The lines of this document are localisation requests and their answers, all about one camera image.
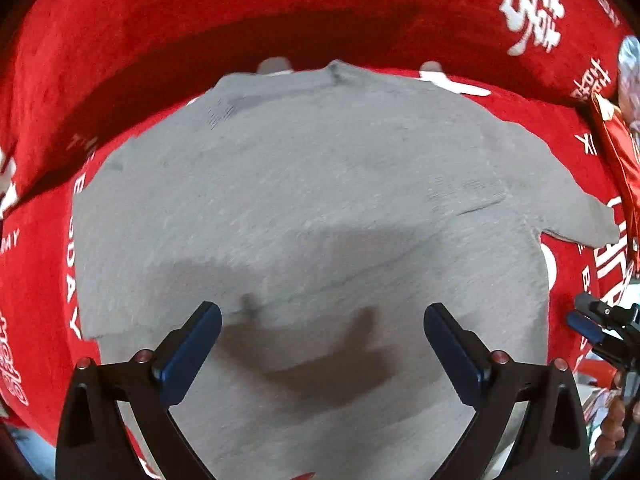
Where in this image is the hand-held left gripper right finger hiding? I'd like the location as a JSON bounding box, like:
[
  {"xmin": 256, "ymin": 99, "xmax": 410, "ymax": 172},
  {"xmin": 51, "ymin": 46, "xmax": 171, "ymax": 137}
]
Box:
[{"xmin": 423, "ymin": 302, "xmax": 593, "ymax": 480}]

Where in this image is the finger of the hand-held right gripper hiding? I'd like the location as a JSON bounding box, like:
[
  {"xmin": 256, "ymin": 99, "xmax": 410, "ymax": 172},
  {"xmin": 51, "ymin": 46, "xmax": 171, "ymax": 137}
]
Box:
[
  {"xmin": 565, "ymin": 311, "xmax": 610, "ymax": 347},
  {"xmin": 574, "ymin": 293, "xmax": 617, "ymax": 322}
]

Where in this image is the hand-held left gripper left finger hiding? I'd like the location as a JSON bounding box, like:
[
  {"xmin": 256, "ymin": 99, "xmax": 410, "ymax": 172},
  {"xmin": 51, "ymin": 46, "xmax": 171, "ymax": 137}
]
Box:
[{"xmin": 55, "ymin": 301, "xmax": 223, "ymax": 480}]

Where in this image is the grey t-shirt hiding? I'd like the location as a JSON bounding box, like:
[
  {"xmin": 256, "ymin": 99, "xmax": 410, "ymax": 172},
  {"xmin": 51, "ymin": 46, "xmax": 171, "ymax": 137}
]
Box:
[{"xmin": 72, "ymin": 60, "xmax": 618, "ymax": 480}]

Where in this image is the person's right hand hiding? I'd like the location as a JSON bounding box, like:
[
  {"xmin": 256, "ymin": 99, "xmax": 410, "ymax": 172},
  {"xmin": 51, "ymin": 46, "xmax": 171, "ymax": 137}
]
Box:
[{"xmin": 599, "ymin": 369, "xmax": 640, "ymax": 457}]

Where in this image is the shiny red packet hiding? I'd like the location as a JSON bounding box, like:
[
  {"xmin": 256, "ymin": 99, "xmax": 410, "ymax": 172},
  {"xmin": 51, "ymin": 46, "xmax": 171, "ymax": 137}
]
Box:
[{"xmin": 589, "ymin": 92, "xmax": 640, "ymax": 261}]

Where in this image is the silver foil object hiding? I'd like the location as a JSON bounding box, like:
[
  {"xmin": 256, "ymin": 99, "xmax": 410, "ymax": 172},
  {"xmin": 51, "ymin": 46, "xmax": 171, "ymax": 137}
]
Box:
[{"xmin": 617, "ymin": 35, "xmax": 640, "ymax": 131}]

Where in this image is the red printed blanket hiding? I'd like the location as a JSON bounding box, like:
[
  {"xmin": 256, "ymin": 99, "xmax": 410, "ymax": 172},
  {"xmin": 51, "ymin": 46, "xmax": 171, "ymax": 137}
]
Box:
[{"xmin": 0, "ymin": 0, "xmax": 640, "ymax": 480}]

